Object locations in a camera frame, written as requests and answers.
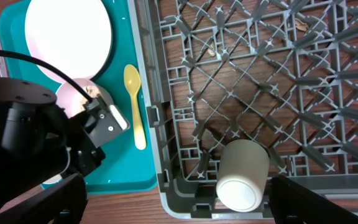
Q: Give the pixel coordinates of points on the pink plate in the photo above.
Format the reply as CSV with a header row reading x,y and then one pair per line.
x,y
75,36

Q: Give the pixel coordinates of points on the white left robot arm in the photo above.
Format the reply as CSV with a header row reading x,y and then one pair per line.
x,y
38,140

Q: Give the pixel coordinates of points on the teal serving tray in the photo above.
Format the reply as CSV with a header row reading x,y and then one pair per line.
x,y
125,168

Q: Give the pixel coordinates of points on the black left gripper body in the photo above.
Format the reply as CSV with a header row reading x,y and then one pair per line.
x,y
90,129

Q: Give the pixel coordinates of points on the grey dishwasher rack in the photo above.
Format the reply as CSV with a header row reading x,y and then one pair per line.
x,y
282,73

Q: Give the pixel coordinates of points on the yellow plastic spoon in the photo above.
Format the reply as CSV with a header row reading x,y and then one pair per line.
x,y
132,84

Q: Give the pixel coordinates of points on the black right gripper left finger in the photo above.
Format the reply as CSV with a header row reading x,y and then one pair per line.
x,y
65,202

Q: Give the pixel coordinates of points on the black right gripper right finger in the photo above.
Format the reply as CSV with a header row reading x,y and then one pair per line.
x,y
290,202

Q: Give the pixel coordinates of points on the white bowl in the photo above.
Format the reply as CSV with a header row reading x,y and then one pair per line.
x,y
53,180

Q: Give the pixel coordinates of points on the pink bowl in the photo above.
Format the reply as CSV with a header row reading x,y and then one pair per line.
x,y
72,101

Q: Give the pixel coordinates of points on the cream plastic cup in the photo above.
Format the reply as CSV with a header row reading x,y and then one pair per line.
x,y
242,175

